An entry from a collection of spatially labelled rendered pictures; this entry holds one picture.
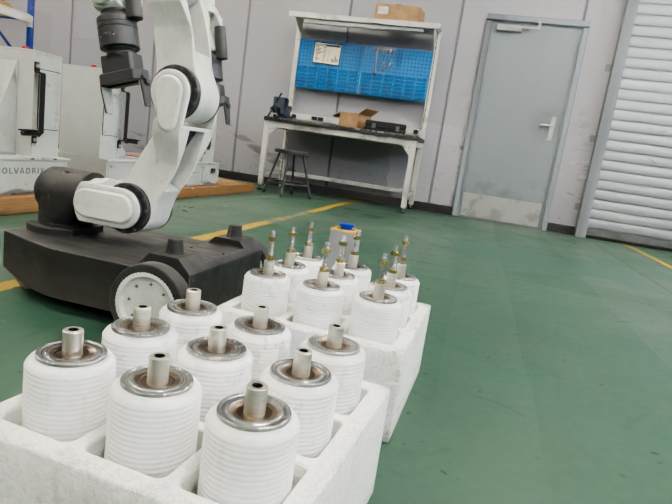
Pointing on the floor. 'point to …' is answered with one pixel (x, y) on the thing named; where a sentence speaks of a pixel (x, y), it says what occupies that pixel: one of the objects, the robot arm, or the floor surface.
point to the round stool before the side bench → (286, 171)
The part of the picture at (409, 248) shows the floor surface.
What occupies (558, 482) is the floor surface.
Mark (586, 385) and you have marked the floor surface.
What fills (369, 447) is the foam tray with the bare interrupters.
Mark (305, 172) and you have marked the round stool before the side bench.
